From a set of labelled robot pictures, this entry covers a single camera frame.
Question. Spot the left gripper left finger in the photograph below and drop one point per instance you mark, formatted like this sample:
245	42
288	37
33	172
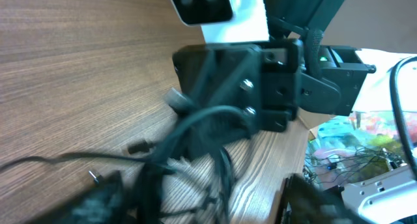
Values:
101	204

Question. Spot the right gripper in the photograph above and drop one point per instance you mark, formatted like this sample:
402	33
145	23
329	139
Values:
220	84

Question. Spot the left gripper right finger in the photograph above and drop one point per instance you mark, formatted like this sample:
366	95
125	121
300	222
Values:
302	203

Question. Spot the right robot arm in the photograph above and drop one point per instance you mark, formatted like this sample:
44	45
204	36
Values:
331	76

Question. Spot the colourful painting in background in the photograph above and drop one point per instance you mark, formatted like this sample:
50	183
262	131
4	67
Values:
352	149

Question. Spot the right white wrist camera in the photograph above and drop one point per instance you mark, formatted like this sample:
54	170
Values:
225	21

